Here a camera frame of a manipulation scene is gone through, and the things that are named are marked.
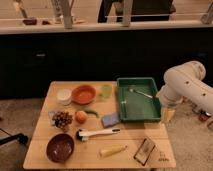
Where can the white handled brush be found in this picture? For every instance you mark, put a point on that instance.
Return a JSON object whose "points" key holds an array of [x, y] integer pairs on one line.
{"points": [[84, 135]]}

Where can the green chili pepper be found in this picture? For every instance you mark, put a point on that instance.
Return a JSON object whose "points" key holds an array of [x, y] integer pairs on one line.
{"points": [[90, 111]]}

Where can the orange fruit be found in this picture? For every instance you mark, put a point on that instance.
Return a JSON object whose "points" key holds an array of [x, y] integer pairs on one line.
{"points": [[81, 117]]}

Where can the dark framed card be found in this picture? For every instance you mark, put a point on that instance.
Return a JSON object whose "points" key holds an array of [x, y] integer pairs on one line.
{"points": [[144, 151]]}

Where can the green plastic tray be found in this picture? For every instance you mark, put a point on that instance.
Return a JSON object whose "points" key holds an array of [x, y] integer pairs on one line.
{"points": [[134, 107]]}

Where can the wooden folding table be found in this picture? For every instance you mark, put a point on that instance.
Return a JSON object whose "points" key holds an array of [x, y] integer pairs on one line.
{"points": [[86, 154]]}

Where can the light green cup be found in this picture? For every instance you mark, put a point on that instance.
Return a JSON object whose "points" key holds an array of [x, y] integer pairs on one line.
{"points": [[106, 91]]}

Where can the silver fork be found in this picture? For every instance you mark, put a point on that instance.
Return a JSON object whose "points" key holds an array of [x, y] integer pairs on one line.
{"points": [[139, 92]]}

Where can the bunch of dark grapes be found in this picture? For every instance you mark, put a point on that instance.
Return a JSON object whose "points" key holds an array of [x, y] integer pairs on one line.
{"points": [[62, 119]]}

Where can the black cabinet counter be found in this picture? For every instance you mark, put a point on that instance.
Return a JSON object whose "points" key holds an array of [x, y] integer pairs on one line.
{"points": [[32, 57]]}

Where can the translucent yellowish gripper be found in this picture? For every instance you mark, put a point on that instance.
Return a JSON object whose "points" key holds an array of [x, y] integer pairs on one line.
{"points": [[167, 114]]}

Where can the blue sponge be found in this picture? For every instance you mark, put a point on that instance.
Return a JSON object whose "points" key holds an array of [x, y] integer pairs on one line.
{"points": [[110, 120]]}

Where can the orange-red bowl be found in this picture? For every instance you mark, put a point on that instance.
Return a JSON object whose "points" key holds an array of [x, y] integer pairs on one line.
{"points": [[83, 94]]}

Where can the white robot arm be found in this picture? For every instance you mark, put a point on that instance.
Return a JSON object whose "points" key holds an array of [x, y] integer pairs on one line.
{"points": [[184, 81]]}

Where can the dark maroon bowl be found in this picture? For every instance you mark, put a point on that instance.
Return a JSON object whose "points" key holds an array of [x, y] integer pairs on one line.
{"points": [[60, 148]]}

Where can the white cup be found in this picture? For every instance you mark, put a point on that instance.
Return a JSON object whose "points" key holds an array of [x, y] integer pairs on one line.
{"points": [[63, 96]]}

